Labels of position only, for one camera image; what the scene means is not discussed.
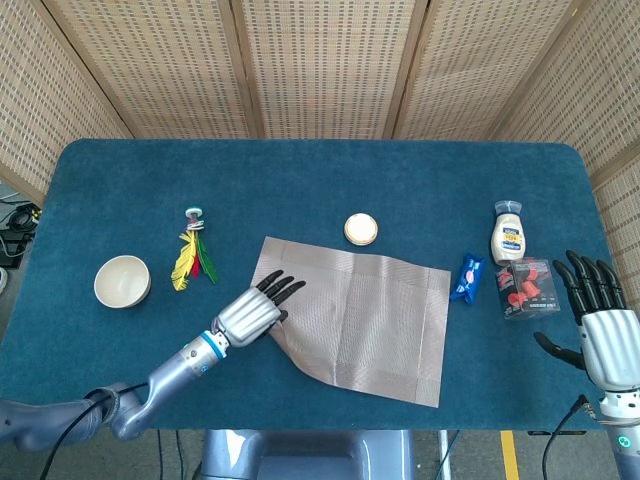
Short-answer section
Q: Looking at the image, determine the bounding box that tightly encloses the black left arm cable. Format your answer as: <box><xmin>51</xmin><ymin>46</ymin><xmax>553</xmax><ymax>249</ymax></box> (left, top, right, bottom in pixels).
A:
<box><xmin>37</xmin><ymin>382</ymin><xmax>151</xmax><ymax>480</ymax></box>

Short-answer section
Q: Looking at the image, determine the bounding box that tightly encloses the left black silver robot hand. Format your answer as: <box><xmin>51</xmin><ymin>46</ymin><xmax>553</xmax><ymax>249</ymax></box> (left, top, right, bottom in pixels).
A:
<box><xmin>209</xmin><ymin>269</ymin><xmax>307</xmax><ymax>349</ymax></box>

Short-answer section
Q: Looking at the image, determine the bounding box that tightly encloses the colourful feather shuttlecock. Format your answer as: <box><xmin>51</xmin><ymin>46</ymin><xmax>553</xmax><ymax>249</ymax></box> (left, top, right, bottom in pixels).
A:
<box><xmin>171</xmin><ymin>206</ymin><xmax>220</xmax><ymax>292</ymax></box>

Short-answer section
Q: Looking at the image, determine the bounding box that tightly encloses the clear box with red items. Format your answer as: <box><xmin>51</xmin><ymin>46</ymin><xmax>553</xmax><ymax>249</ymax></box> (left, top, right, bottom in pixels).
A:
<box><xmin>494</xmin><ymin>255</ymin><xmax>561</xmax><ymax>321</ymax></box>

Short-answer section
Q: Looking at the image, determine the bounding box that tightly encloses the squeeze mayonnaise bottle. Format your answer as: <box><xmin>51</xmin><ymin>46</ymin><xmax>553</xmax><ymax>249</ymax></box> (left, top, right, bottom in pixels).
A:
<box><xmin>489</xmin><ymin>199</ymin><xmax>531</xmax><ymax>266</ymax></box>

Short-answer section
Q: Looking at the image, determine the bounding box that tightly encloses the blue floor cable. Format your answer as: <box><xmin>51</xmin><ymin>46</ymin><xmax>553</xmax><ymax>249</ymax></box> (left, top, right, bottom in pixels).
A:
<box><xmin>439</xmin><ymin>429</ymin><xmax>464</xmax><ymax>480</ymax></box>

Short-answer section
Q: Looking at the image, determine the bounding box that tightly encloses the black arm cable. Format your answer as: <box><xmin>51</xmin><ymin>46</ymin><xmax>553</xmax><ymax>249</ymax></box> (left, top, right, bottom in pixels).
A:
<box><xmin>543</xmin><ymin>393</ymin><xmax>591</xmax><ymax>480</ymax></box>
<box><xmin>37</xmin><ymin>382</ymin><xmax>151</xmax><ymax>480</ymax></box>

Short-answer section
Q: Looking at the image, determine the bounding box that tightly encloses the blue felt table cover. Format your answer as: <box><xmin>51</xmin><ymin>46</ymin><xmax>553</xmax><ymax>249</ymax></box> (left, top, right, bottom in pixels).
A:
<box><xmin>0</xmin><ymin>138</ymin><xmax>640</xmax><ymax>432</ymax></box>

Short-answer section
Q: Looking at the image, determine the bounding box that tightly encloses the white table leg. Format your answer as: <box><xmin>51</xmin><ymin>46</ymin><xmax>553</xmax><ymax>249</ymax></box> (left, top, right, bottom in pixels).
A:
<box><xmin>437</xmin><ymin>429</ymin><xmax>453</xmax><ymax>480</ymax></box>

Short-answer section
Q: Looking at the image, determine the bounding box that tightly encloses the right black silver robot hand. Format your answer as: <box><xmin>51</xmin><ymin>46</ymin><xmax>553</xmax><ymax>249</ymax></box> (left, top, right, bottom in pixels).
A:
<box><xmin>532</xmin><ymin>249</ymin><xmax>640</xmax><ymax>391</ymax></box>

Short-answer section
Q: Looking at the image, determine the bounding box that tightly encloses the floor cables and power strip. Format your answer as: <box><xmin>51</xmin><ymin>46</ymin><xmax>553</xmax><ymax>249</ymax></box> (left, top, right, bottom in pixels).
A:
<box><xmin>0</xmin><ymin>194</ymin><xmax>44</xmax><ymax>269</ymax></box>

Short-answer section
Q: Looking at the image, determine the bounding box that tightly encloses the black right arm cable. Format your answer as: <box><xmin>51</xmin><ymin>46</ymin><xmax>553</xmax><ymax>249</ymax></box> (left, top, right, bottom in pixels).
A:
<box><xmin>543</xmin><ymin>393</ymin><xmax>591</xmax><ymax>480</ymax></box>

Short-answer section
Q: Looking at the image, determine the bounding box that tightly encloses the blue snack packet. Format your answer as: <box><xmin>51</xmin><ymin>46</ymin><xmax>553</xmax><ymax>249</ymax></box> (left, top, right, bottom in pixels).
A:
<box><xmin>448</xmin><ymin>252</ymin><xmax>487</xmax><ymax>305</ymax></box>

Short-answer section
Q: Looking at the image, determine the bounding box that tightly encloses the woven beige placemat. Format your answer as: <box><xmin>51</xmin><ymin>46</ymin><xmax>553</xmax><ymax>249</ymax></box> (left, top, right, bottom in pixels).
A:
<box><xmin>248</xmin><ymin>236</ymin><xmax>453</xmax><ymax>409</ymax></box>

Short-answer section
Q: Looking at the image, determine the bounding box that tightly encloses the beige round bowl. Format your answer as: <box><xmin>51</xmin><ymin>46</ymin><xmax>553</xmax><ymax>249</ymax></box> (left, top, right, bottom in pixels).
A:
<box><xmin>93</xmin><ymin>254</ymin><xmax>152</xmax><ymax>309</ymax></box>

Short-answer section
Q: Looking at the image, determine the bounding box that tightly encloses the blue-grey robot torso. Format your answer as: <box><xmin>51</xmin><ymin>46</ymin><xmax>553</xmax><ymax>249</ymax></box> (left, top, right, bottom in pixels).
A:
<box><xmin>199</xmin><ymin>428</ymin><xmax>417</xmax><ymax>480</ymax></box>

